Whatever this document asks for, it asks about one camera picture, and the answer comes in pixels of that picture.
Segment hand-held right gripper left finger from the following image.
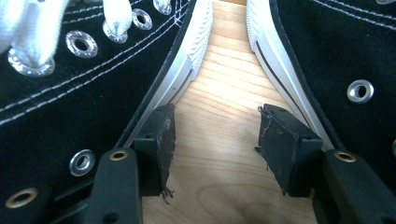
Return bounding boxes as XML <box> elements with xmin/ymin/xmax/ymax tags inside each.
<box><xmin>134</xmin><ymin>103</ymin><xmax>177</xmax><ymax>203</ymax></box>

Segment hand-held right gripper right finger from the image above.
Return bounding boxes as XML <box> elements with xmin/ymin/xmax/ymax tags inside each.
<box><xmin>255</xmin><ymin>104</ymin><xmax>325</xmax><ymax>198</ymax></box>

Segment black canvas sneaker white laces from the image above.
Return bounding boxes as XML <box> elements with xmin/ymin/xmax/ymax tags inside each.
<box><xmin>246</xmin><ymin>0</ymin><xmax>396</xmax><ymax>195</ymax></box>
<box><xmin>0</xmin><ymin>0</ymin><xmax>214</xmax><ymax>224</ymax></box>

